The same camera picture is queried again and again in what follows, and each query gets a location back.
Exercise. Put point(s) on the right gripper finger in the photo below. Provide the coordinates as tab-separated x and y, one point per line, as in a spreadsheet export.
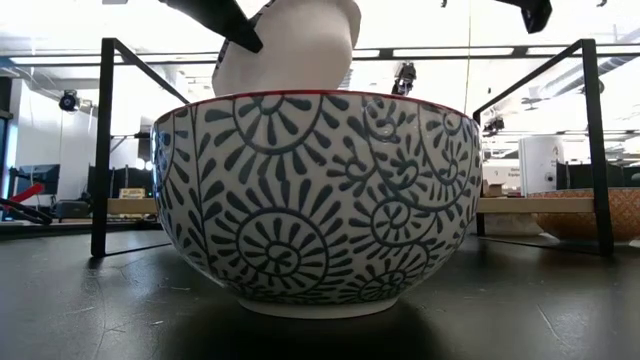
537	15

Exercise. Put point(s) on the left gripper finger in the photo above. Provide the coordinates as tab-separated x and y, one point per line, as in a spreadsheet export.
220	20

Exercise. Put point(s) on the grey floral bowl red inside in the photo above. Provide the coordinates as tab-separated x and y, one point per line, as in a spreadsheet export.
320	200

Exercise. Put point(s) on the orange patterned ceramic bowl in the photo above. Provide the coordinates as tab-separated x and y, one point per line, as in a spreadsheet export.
565	227

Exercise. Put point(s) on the black metal wooden shelf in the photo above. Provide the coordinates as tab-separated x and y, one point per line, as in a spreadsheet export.
101	150

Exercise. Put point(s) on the long ceiling light fixture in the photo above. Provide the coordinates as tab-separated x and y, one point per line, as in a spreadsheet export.
440	51

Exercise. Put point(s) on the black hanging ceiling device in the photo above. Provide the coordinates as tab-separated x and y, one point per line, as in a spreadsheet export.
404	79

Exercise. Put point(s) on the white cylindrical container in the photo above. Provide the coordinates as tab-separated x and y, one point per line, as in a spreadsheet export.
540	165

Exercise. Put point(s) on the white printed box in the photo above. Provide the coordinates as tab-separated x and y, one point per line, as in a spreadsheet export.
500	172

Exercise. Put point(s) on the black room divider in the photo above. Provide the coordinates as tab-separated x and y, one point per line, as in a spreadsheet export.
132	177
575	176

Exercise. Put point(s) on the brown cardboard box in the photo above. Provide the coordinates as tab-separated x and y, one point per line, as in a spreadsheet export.
495	190

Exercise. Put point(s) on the small yellow box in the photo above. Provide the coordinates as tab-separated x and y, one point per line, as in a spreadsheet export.
132	193

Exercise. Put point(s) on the black background device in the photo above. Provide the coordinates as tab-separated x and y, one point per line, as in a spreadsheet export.
72	210

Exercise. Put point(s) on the background computer monitor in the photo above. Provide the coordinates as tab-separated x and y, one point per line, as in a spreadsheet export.
39	179

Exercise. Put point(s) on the red bar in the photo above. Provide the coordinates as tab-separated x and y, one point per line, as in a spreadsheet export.
30	192

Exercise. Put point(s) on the black ceiling camera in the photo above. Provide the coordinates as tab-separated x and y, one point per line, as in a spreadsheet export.
492	125
68	101

